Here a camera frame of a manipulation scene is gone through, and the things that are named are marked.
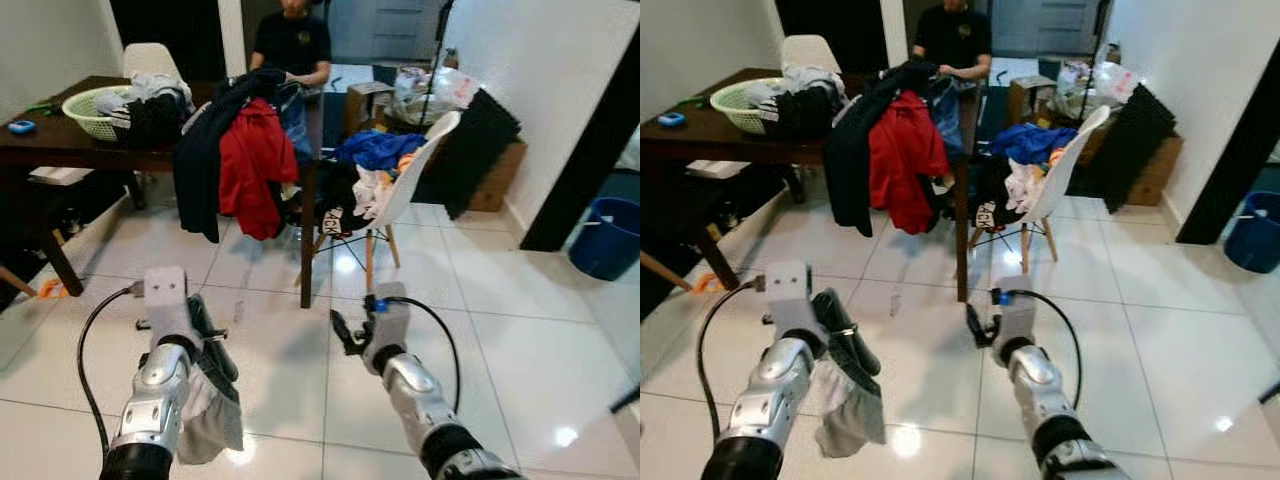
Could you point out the small orange item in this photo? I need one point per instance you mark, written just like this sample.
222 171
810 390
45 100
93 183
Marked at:
708 282
52 289

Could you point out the brown cardboard box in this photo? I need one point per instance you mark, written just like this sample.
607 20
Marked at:
1028 98
505 180
1160 172
368 105

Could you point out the white plastic chair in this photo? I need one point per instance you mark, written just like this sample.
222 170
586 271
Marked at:
808 55
150 62

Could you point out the black ribbed panel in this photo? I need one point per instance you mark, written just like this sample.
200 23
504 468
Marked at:
480 140
1135 130

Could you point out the light green laundry basket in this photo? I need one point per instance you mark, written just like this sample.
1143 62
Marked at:
735 108
85 115

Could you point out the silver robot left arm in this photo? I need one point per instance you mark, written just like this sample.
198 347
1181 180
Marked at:
155 400
775 400

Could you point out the white chair wooden legs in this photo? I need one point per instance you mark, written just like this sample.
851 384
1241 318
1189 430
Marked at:
1060 170
410 175

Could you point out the black and white garment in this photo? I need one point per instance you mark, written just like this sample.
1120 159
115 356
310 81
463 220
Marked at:
998 200
345 205

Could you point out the clear plastic bags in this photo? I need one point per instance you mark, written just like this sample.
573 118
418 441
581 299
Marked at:
435 90
1100 85

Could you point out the navy garment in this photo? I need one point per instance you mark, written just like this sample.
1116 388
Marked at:
200 170
855 165

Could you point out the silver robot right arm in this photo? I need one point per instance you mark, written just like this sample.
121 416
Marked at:
420 400
1045 395

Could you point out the black tripod pole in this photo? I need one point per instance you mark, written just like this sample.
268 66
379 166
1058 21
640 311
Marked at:
435 50

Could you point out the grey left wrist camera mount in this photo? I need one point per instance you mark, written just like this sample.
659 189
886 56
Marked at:
168 300
790 295

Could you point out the grey and black clothes pile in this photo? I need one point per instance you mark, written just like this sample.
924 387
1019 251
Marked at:
800 105
150 115

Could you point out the person in black shirt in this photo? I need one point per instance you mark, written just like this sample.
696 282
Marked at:
952 35
290 40

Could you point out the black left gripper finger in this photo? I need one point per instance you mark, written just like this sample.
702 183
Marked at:
227 350
215 355
864 346
852 352

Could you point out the grey garment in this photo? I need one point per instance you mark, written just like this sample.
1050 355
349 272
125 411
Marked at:
850 415
210 420

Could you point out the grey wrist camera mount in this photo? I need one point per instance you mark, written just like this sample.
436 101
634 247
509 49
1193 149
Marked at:
790 295
388 315
1015 308
168 300

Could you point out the blue plastic bucket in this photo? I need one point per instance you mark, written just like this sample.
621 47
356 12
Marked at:
605 240
1258 235

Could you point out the dark wooden table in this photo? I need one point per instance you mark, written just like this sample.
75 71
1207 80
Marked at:
700 140
60 150

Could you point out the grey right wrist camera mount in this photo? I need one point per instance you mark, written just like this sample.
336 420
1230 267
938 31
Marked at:
1015 308
388 315

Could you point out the blue denim garment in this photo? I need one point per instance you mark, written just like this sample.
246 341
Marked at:
295 125
945 118

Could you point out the red garment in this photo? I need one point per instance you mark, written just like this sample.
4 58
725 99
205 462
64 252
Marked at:
905 165
255 170

